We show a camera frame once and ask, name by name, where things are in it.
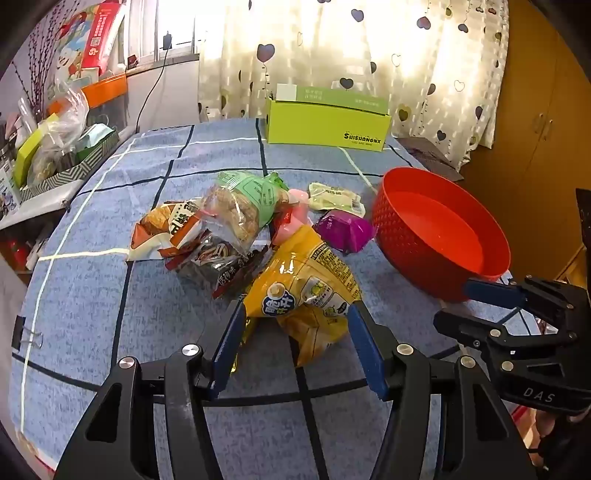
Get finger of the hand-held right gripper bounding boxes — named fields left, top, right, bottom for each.
left=433, top=310, right=578, bottom=352
left=464, top=275, right=589, bottom=324

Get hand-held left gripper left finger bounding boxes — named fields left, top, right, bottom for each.
left=54, top=299, right=250, bottom=480

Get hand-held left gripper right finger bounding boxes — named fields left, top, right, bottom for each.
left=346, top=305, right=539, bottom=480

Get dark red snack packet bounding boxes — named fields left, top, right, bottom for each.
left=164, top=231, right=269, bottom=301

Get red plastic bowl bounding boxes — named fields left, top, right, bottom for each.
left=372, top=167, right=512, bottom=303

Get yellow chip bag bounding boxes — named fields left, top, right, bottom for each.
left=244, top=224, right=363, bottom=368

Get purple snack packet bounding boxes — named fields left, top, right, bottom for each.
left=314, top=209, right=377, bottom=254

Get orange white snack bag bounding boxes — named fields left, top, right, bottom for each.
left=127, top=198, right=218, bottom=263

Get clear peanut bag green label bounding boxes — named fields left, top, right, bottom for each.
left=201, top=171, right=291, bottom=247

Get pale green snack packet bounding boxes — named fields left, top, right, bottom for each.
left=307, top=182, right=366, bottom=217

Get person's right hand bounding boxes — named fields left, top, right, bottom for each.
left=536, top=408, right=585, bottom=432

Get blue checked cloth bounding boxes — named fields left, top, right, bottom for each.
left=9, top=117, right=546, bottom=480

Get brown checked garment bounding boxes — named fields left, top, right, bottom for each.
left=397, top=136, right=465, bottom=182

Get wooden wardrobe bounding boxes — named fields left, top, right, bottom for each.
left=462, top=0, right=591, bottom=287

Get binder clip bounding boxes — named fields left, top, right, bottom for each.
left=11, top=316, right=44, bottom=352

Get green cardboard box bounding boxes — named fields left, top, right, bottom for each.
left=264, top=83, right=392, bottom=152

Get white side table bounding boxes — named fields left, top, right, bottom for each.
left=0, top=138, right=134, bottom=232

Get grey patterned tray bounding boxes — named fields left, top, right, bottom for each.
left=18, top=129, right=122, bottom=204

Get teal tissue pack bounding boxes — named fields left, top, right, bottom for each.
left=76, top=124, right=116, bottom=160

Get clear storage box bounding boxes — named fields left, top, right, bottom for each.
left=88, top=92, right=130, bottom=139

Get heart print curtain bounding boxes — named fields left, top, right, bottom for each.
left=198, top=0, right=509, bottom=171

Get clear plastic bag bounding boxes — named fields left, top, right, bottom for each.
left=28, top=83, right=90, bottom=185

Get yellow-green box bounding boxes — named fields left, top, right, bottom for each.
left=13, top=115, right=61, bottom=185

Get orange box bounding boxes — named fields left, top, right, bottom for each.
left=48, top=73, right=127, bottom=112

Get window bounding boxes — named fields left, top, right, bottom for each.
left=127, top=0, right=208, bottom=68

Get red package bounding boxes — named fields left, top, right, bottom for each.
left=81, top=2, right=127, bottom=70

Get purple flower branches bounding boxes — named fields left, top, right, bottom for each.
left=11, top=23, right=63, bottom=116

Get colourful printed package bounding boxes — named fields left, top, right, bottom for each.
left=51, top=2, right=105, bottom=79

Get black charger cable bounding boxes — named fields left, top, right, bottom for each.
left=134, top=46, right=169, bottom=134

